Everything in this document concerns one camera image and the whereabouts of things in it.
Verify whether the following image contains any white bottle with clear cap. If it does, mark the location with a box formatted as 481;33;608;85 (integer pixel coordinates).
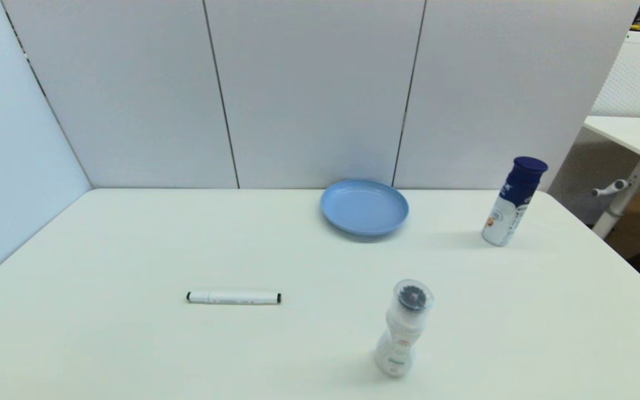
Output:
374;279;434;379

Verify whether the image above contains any white marker with black caps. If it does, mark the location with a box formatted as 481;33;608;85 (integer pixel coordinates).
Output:
187;290;282;306

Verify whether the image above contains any white pegboard panel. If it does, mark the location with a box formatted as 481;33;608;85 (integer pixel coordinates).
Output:
591;31;640;117

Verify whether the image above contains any grey table crank handle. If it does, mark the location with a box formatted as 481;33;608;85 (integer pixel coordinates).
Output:
592;179;631;197

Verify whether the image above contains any white side table top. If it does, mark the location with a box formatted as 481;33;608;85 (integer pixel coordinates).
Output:
583;115;640;174

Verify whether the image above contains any white bottle with blue cap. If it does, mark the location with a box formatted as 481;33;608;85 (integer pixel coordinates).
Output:
482;156;549;247

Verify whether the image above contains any white side table leg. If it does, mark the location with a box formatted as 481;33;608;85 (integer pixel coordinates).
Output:
592;157;640;239

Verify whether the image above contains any blue round plate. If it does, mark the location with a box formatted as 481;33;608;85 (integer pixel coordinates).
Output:
320;178;409;237

